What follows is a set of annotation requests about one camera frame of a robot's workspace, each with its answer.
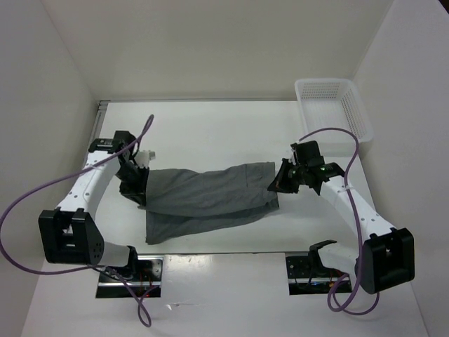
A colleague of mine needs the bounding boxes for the grey shorts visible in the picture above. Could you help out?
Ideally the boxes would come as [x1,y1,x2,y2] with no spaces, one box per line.
[145,162,279,245]

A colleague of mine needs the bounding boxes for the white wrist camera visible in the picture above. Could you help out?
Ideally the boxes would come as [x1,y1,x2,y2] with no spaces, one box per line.
[134,150,156,169]
[290,142,298,163]

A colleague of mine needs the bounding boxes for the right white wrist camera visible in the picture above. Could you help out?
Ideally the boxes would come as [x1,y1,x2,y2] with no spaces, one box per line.
[290,142,298,163]

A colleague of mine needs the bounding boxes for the white plastic basket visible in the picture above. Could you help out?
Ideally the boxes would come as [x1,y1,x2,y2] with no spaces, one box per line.
[295,78,374,144]

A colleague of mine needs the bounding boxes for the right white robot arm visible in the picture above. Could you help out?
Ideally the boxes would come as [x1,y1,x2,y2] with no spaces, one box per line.
[268,140,415,294]

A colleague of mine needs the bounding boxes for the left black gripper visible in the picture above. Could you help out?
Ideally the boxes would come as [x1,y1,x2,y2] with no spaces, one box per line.
[114,161,149,206]

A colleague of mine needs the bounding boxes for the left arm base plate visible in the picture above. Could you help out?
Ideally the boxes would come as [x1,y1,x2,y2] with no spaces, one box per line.
[95,255,163,299]

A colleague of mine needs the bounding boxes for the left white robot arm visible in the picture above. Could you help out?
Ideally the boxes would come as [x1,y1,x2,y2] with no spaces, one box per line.
[38,131,155,281]

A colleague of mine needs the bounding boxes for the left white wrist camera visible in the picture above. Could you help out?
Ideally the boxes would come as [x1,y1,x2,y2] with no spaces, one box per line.
[134,150,156,169]

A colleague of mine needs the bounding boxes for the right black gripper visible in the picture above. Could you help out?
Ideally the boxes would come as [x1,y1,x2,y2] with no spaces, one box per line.
[268,157,307,193]

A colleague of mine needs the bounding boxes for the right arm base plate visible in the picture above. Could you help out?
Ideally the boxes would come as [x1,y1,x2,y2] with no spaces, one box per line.
[285,253,343,296]

